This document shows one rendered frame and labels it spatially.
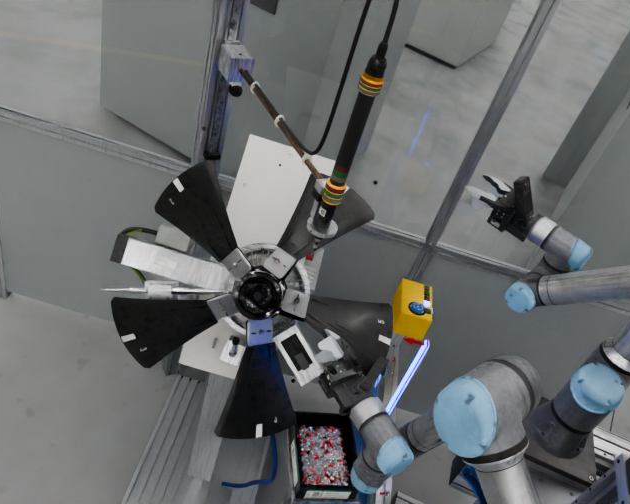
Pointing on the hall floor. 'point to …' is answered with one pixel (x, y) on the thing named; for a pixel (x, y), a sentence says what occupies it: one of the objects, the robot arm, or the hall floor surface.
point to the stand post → (204, 451)
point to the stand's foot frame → (185, 390)
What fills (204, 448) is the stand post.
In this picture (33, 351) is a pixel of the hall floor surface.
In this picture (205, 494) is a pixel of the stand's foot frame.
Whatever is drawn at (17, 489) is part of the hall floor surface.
